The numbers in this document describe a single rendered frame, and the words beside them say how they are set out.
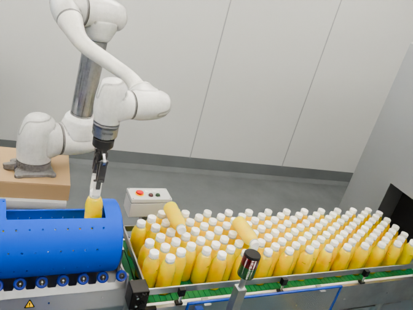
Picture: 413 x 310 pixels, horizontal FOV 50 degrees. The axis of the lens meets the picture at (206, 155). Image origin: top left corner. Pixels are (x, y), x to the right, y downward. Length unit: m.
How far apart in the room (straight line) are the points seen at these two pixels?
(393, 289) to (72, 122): 1.87
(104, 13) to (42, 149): 0.66
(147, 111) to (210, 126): 3.20
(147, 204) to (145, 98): 0.69
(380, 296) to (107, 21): 1.94
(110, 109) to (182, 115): 3.13
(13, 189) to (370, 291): 1.83
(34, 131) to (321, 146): 3.95
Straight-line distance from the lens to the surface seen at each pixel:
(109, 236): 1.71
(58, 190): 2.16
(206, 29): 4.41
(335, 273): 2.31
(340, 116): 5.42
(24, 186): 2.16
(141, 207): 2.12
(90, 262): 1.74
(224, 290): 2.04
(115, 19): 2.00
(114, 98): 1.51
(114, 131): 1.57
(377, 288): 2.59
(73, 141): 2.18
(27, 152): 2.15
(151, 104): 1.59
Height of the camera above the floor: 2.20
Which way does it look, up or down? 24 degrees down
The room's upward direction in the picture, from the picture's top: 15 degrees clockwise
